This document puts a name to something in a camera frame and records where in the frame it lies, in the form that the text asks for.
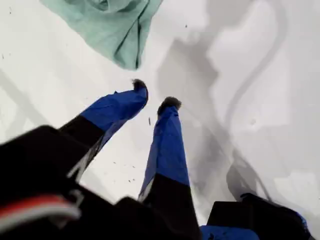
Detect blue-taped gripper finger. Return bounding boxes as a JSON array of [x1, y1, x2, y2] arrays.
[[137, 96, 202, 233], [58, 78, 149, 182]]

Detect pale green t-shirt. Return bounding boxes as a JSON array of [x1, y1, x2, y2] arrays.
[[39, 0, 165, 71]]

